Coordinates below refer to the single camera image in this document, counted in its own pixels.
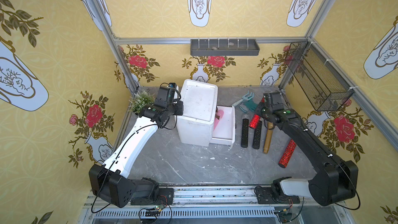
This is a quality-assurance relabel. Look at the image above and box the red glitter microphone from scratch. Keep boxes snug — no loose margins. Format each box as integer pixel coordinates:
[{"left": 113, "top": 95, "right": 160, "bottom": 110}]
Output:
[
  {"left": 249, "top": 111, "right": 260, "bottom": 129},
  {"left": 278, "top": 140, "right": 296, "bottom": 169}
]

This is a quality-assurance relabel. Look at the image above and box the gold glitter microphone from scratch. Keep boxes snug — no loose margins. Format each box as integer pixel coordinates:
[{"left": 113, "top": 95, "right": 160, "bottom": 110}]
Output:
[{"left": 263, "top": 122, "right": 275, "bottom": 154}]

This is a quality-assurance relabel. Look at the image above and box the white plastic drawer cabinet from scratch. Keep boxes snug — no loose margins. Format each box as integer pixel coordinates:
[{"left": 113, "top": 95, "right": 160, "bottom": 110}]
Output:
[{"left": 177, "top": 79, "right": 218, "bottom": 147}]

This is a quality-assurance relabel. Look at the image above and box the black rhinestone microphone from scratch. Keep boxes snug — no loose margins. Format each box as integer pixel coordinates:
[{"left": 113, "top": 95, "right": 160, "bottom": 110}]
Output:
[
  {"left": 240, "top": 114, "right": 249, "bottom": 148},
  {"left": 252, "top": 126, "right": 262, "bottom": 149}
]

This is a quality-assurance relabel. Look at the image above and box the pink microphone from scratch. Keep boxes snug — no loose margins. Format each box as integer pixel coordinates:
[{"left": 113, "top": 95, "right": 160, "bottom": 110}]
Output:
[{"left": 214, "top": 109, "right": 224, "bottom": 130}]

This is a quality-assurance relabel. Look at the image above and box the white bottom drawer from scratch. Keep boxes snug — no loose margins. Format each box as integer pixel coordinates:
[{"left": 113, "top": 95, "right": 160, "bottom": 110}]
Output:
[{"left": 210, "top": 106, "right": 236, "bottom": 148}]

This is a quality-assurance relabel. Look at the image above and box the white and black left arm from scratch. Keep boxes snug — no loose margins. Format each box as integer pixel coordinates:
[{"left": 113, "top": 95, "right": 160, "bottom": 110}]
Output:
[{"left": 89, "top": 83, "right": 183, "bottom": 208}]

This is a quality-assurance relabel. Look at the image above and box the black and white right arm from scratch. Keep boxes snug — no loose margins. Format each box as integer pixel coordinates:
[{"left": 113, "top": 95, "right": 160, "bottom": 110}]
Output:
[{"left": 256, "top": 91, "right": 359, "bottom": 206}]

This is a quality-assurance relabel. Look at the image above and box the green artificial potted plant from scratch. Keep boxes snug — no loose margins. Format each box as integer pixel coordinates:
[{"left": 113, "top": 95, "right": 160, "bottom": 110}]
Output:
[{"left": 129, "top": 90, "right": 155, "bottom": 115}]

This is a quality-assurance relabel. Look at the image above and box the grey wall shelf tray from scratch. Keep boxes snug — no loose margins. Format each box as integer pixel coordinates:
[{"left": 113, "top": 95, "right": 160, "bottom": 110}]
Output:
[{"left": 190, "top": 38, "right": 260, "bottom": 57}]

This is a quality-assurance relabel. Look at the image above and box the black wire mesh basket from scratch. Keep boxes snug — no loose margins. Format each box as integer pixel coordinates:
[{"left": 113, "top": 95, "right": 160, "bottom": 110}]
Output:
[{"left": 285, "top": 41, "right": 354, "bottom": 112}]

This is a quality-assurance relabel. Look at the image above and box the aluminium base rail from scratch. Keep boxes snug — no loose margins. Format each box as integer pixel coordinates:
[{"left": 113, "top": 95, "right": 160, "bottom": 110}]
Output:
[{"left": 78, "top": 184, "right": 355, "bottom": 224}]

